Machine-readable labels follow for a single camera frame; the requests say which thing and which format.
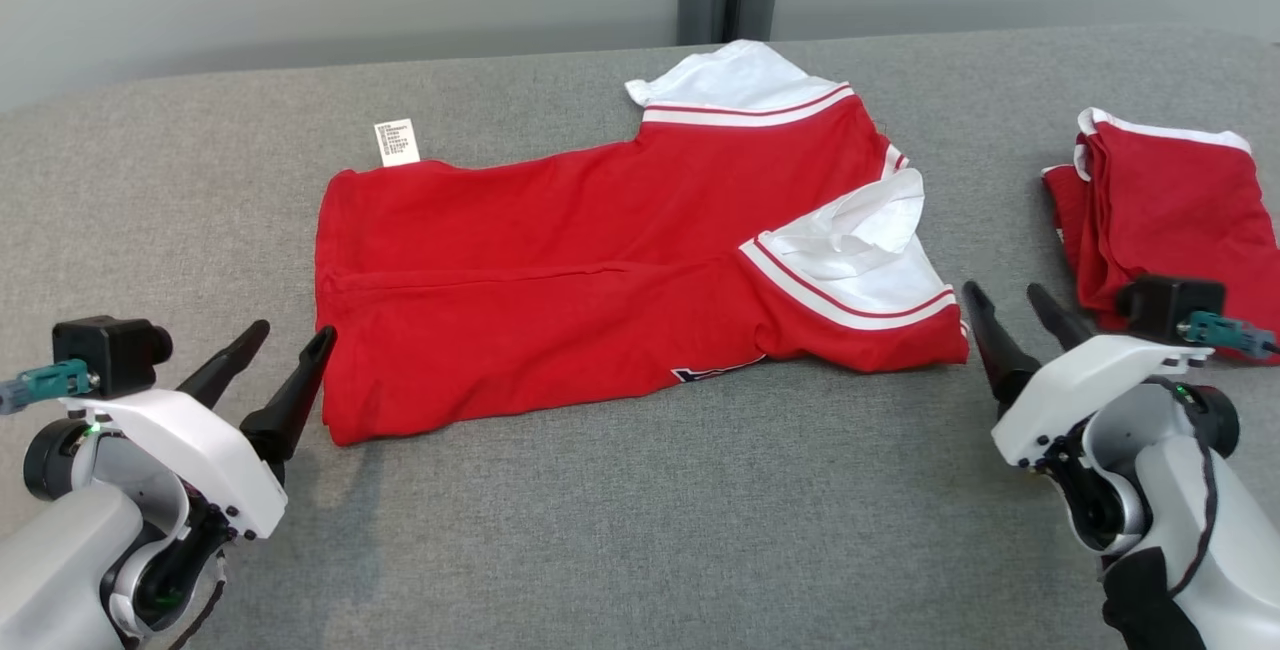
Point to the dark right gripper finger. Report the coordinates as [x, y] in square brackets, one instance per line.
[1005, 370]
[1062, 325]

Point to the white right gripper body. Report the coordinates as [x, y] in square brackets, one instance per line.
[1070, 390]

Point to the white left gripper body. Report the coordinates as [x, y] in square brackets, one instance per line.
[215, 450]

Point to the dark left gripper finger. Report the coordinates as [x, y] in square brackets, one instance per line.
[290, 410]
[222, 370]

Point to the red shorts with white trim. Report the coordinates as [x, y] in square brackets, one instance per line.
[1170, 210]

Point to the red and white jersey shirt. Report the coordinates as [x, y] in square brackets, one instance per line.
[560, 300]

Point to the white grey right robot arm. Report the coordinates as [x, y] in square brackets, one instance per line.
[1180, 490]

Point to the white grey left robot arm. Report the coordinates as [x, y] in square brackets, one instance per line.
[60, 550]

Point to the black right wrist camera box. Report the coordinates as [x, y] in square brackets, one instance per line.
[1165, 305]

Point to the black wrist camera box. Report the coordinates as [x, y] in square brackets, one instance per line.
[1165, 305]
[105, 350]

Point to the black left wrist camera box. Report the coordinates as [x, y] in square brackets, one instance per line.
[105, 350]

